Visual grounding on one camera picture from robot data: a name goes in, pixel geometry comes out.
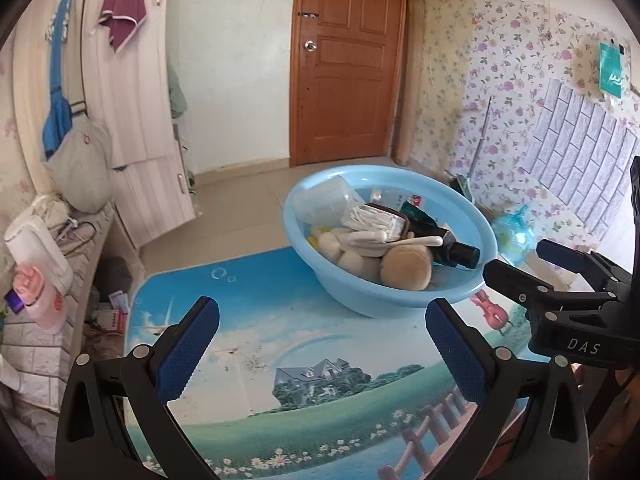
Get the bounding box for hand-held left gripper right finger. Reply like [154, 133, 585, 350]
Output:
[425, 297, 591, 480]

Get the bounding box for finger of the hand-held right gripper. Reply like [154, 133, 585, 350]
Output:
[536, 239, 632, 293]
[482, 258, 618, 322]

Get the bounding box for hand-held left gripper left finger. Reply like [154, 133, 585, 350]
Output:
[55, 296, 221, 480]

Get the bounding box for black bottle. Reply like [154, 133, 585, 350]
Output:
[400, 205, 482, 269]

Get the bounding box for light blue plastic basin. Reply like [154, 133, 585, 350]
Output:
[282, 165, 497, 319]

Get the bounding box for white wooden massager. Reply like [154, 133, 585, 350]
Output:
[319, 227, 445, 273]

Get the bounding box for blue plastic bag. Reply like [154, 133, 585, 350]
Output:
[490, 204, 538, 267]

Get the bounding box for small cardboard box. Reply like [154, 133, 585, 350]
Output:
[107, 290, 132, 335]

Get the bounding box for pink cup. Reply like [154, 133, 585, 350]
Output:
[12, 265, 67, 332]

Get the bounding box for clear cotton swab box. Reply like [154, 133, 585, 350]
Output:
[341, 203, 408, 242]

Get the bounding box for brick-patterned side counter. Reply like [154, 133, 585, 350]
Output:
[0, 200, 146, 411]

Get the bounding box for white electric kettle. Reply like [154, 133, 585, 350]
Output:
[4, 212, 75, 293]

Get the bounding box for grey fabric bag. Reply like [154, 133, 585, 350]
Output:
[42, 119, 115, 214]

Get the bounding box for light wood wardrobe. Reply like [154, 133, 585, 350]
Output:
[12, 0, 197, 250]

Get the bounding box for brown wooden door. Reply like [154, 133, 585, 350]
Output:
[290, 0, 410, 167]

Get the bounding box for pale green coat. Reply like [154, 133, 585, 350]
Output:
[167, 65, 189, 117]

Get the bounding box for maroon towel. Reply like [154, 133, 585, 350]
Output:
[97, 0, 149, 54]

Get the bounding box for white brick wall panel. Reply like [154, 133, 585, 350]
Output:
[520, 77, 640, 251]

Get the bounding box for tangled cables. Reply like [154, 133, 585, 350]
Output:
[50, 217, 97, 248]

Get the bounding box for teal wall poster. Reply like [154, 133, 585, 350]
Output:
[597, 41, 632, 99]

